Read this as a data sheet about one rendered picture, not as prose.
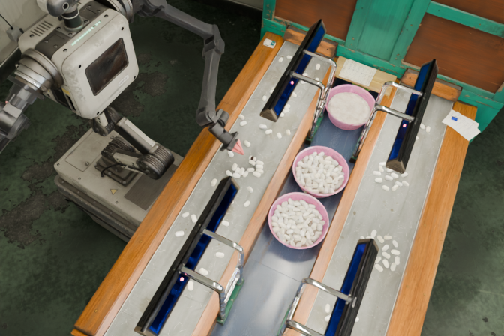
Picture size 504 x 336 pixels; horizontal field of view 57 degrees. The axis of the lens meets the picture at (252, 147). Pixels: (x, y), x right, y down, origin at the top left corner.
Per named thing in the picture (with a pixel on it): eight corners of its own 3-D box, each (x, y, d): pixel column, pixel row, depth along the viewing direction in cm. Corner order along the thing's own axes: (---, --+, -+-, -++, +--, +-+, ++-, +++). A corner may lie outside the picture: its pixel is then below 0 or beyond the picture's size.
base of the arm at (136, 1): (114, 15, 190) (115, -13, 182) (127, 10, 196) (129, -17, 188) (130, 23, 188) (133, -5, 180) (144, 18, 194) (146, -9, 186)
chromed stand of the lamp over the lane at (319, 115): (276, 132, 239) (285, 73, 202) (290, 104, 249) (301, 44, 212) (310, 145, 236) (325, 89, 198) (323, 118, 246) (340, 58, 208)
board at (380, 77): (330, 75, 250) (330, 73, 249) (339, 57, 258) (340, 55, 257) (388, 97, 244) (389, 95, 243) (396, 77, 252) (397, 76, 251)
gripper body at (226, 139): (240, 133, 211) (229, 123, 208) (230, 150, 206) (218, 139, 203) (232, 136, 216) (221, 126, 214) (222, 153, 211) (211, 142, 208)
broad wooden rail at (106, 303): (84, 335, 191) (72, 325, 175) (265, 52, 283) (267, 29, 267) (109, 349, 188) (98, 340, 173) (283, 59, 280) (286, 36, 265)
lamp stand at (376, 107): (349, 161, 232) (372, 106, 194) (361, 132, 242) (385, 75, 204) (385, 176, 228) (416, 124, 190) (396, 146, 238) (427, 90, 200)
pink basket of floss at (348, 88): (333, 140, 238) (337, 130, 230) (314, 100, 252) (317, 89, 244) (379, 129, 243) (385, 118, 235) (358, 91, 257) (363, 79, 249)
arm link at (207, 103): (202, 45, 223) (217, 36, 216) (211, 50, 226) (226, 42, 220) (192, 124, 205) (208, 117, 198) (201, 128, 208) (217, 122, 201)
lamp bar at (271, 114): (259, 116, 199) (259, 106, 193) (311, 27, 230) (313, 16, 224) (276, 123, 197) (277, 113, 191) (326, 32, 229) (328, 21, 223)
